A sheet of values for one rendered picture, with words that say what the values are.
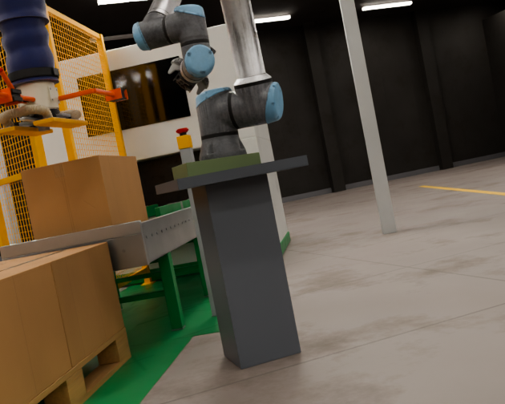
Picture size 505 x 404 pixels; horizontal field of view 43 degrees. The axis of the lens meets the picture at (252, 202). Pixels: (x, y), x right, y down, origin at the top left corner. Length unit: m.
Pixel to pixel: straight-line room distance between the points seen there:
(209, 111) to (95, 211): 0.91
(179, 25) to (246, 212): 0.79
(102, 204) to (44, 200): 0.29
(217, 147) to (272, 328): 0.73
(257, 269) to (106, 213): 0.95
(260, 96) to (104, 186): 1.02
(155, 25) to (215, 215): 0.75
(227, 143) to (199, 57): 0.58
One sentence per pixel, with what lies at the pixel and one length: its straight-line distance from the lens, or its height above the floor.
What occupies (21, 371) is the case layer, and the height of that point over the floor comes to 0.25.
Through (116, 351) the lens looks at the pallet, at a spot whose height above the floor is 0.07.
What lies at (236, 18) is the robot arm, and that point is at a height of 1.29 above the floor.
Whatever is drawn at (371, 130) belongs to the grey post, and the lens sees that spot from 5.70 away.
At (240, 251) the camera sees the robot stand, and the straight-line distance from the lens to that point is 2.45.
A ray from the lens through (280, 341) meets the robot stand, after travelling 2.54.
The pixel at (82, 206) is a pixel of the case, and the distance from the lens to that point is 3.17.
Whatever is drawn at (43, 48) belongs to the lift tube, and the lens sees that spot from 3.14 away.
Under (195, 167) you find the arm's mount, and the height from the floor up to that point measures 0.78.
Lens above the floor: 0.70
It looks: 2 degrees down
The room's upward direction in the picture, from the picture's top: 11 degrees counter-clockwise
